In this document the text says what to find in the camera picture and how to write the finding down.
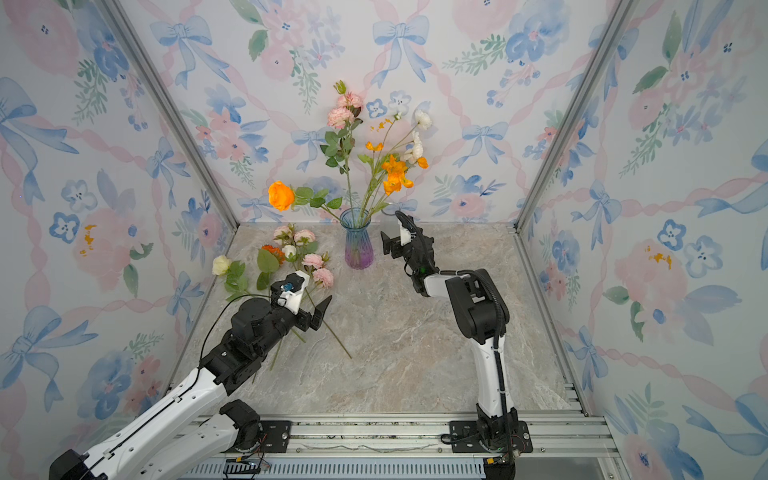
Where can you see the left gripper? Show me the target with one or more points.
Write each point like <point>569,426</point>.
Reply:
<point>304,320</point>

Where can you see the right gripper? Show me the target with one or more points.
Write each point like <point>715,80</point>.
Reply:
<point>388,246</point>

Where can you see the blue purple glass vase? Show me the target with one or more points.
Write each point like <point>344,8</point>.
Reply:
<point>359,253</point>

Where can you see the orange poppy flower stem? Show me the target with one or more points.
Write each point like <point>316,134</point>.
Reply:
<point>377,151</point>

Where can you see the pink orange bud stem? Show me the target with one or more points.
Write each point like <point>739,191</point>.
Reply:
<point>388,175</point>

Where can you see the cream rose flower stem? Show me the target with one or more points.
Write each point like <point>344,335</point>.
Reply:
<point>237,283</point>

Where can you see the white flower stem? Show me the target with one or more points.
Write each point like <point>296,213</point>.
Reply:
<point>412,138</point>

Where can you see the large orange ranunculus stem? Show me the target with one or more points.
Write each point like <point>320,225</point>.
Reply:
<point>283,197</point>

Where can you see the pink rose flower stem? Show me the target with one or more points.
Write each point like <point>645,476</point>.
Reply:
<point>342,120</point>

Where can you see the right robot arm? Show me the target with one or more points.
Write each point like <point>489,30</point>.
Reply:
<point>482,317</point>

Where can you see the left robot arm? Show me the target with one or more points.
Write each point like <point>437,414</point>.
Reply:
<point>198,418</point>

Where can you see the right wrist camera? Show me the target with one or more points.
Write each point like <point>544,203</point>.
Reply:
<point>405,235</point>

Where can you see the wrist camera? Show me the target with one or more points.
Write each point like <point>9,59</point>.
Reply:
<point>405,235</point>
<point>288,293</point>

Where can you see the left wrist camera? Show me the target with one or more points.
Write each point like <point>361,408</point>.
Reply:
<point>288,293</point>

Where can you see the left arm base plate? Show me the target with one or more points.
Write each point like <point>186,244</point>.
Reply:
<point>271,436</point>

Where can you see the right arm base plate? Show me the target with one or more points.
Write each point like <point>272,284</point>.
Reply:
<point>470,437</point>

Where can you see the aluminium front rail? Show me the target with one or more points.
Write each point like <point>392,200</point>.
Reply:
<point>560,444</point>

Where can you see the right corner aluminium post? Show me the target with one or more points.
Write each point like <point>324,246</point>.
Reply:
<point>610,37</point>

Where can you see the corner aluminium post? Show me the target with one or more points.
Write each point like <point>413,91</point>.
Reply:
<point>610,37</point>
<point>117,18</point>

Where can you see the left corner aluminium post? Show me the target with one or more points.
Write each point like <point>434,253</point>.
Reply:
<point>117,18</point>

